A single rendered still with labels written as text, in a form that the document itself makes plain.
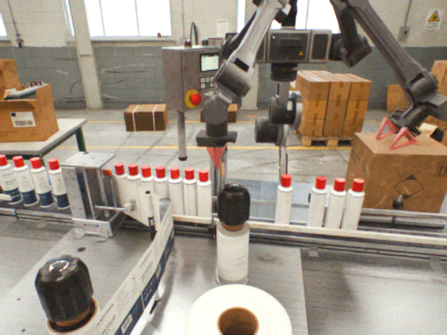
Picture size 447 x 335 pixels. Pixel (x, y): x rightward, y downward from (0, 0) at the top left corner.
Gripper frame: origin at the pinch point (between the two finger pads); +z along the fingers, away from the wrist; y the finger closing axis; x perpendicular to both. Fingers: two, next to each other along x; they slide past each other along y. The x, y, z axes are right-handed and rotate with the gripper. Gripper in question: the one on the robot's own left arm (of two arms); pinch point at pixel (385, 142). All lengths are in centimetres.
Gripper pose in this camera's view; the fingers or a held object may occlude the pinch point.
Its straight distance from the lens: 119.7
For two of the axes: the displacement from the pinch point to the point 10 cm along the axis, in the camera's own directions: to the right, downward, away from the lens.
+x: 7.7, 5.7, 2.9
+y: 0.1, 4.4, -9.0
